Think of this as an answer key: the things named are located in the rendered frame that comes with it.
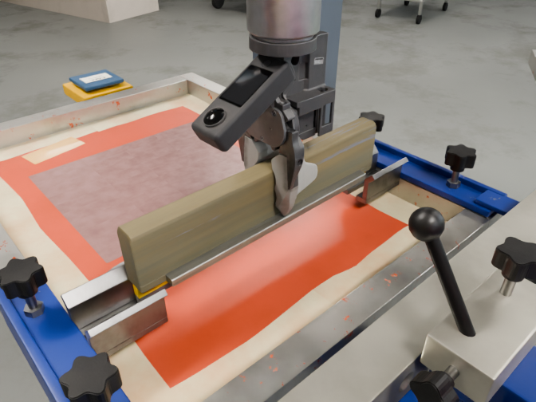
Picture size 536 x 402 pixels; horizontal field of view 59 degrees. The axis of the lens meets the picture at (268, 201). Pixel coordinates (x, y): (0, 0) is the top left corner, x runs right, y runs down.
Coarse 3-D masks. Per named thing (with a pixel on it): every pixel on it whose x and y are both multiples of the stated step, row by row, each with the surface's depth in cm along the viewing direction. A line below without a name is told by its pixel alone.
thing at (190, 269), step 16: (352, 176) 67; (320, 192) 63; (336, 192) 64; (304, 208) 61; (272, 224) 58; (240, 240) 55; (208, 256) 53; (224, 256) 54; (176, 272) 51; (192, 272) 52
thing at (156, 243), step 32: (352, 128) 64; (320, 160) 61; (352, 160) 66; (224, 192) 52; (256, 192) 55; (128, 224) 47; (160, 224) 48; (192, 224) 50; (224, 224) 54; (256, 224) 58; (128, 256) 48; (160, 256) 49; (192, 256) 52
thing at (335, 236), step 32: (128, 128) 98; (160, 128) 98; (160, 160) 87; (192, 160) 87; (224, 160) 87; (192, 192) 78; (288, 224) 71; (320, 224) 71; (352, 224) 71; (384, 224) 71; (288, 256) 65; (320, 256) 65; (352, 256) 65
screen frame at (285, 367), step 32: (128, 96) 104; (160, 96) 109; (0, 128) 90; (32, 128) 93; (64, 128) 97; (416, 192) 73; (0, 224) 65; (448, 224) 65; (480, 224) 65; (0, 256) 59; (416, 256) 59; (448, 256) 60; (384, 288) 55; (320, 320) 51; (352, 320) 51; (288, 352) 47; (320, 352) 47; (256, 384) 44; (288, 384) 45
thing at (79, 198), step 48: (96, 144) 92; (48, 192) 78; (96, 192) 78; (144, 192) 78; (96, 240) 67; (192, 288) 59; (240, 288) 59; (288, 288) 59; (144, 336) 53; (192, 336) 53; (240, 336) 53
